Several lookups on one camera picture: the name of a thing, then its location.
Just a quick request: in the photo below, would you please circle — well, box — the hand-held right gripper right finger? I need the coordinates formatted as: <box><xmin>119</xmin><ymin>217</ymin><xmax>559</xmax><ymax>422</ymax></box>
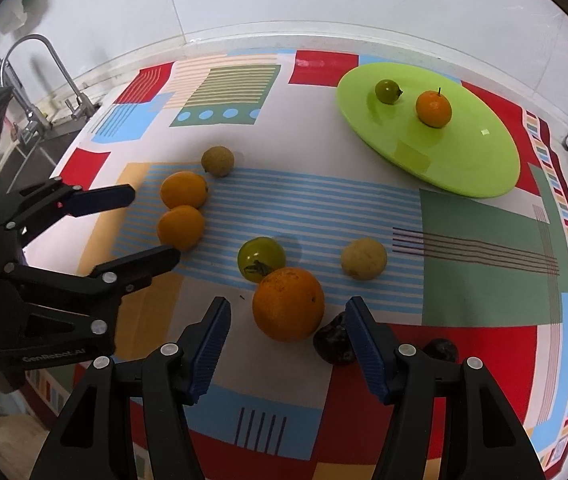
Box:
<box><xmin>345</xmin><ymin>296</ymin><xmax>547</xmax><ymax>480</ymax></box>

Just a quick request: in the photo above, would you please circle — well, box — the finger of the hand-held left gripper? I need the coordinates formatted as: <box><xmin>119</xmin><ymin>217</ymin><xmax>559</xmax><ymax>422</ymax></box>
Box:
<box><xmin>1</xmin><ymin>244</ymin><xmax>182</xmax><ymax>336</ymax></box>
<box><xmin>0</xmin><ymin>179</ymin><xmax>136</xmax><ymax>251</ymax></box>

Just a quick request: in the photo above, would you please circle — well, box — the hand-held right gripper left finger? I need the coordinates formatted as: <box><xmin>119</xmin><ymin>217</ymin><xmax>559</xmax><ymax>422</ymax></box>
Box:
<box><xmin>29</xmin><ymin>296</ymin><xmax>232</xmax><ymax>480</ymax></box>

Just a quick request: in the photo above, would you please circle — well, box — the dark plum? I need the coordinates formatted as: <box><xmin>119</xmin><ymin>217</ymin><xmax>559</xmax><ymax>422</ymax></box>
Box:
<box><xmin>423</xmin><ymin>338</ymin><xmax>460</xmax><ymax>363</ymax></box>
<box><xmin>312</xmin><ymin>311</ymin><xmax>357</xmax><ymax>366</ymax></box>

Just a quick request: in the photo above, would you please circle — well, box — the medium orange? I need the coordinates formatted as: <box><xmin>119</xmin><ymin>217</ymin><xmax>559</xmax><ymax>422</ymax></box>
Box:
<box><xmin>160</xmin><ymin>171</ymin><xmax>209</xmax><ymax>210</ymax></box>
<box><xmin>157</xmin><ymin>205</ymin><xmax>206</xmax><ymax>252</ymax></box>

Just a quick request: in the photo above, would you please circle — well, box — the large orange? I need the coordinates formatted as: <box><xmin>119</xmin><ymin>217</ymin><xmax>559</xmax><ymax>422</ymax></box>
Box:
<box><xmin>252</xmin><ymin>267</ymin><xmax>325</xmax><ymax>343</ymax></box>

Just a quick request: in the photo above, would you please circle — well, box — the pale yellow round fruit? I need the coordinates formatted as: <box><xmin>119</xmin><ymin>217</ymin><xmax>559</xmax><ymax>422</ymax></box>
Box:
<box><xmin>340</xmin><ymin>238</ymin><xmax>388</xmax><ymax>281</ymax></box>

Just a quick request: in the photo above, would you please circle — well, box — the green tangerine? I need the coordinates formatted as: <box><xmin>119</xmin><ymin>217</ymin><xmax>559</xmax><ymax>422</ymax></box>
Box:
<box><xmin>237</xmin><ymin>236</ymin><xmax>287</xmax><ymax>283</ymax></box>

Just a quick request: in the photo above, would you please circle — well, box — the tan round fruit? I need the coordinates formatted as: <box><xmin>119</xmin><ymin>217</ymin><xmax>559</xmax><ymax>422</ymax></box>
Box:
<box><xmin>201</xmin><ymin>146</ymin><xmax>235</xmax><ymax>178</ymax></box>

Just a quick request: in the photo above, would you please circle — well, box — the green plate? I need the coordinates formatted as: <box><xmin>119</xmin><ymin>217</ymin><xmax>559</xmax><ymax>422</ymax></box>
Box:
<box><xmin>336</xmin><ymin>62</ymin><xmax>521</xmax><ymax>198</ymax></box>

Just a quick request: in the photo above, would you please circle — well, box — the kitchen sink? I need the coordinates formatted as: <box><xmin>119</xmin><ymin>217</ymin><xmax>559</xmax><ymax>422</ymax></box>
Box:
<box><xmin>0</xmin><ymin>130</ymin><xmax>72</xmax><ymax>198</ymax></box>

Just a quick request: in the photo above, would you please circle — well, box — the metal kitchen faucet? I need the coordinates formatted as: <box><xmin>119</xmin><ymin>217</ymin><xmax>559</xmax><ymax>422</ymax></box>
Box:
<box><xmin>1</xmin><ymin>34</ymin><xmax>102</xmax><ymax>145</ymax></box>

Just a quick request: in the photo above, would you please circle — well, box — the colourful printed tablecloth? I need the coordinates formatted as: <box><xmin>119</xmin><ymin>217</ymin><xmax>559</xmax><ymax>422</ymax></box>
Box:
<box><xmin>24</xmin><ymin>49</ymin><xmax>568</xmax><ymax>480</ymax></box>

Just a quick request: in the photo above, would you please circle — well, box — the small orange with stem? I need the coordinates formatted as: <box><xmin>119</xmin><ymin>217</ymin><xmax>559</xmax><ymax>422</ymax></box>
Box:
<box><xmin>415</xmin><ymin>87</ymin><xmax>452</xmax><ymax>129</ymax></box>

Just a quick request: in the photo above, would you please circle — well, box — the small green citrus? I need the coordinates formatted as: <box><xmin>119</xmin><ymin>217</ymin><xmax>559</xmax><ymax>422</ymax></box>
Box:
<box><xmin>375</xmin><ymin>78</ymin><xmax>404</xmax><ymax>106</ymax></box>

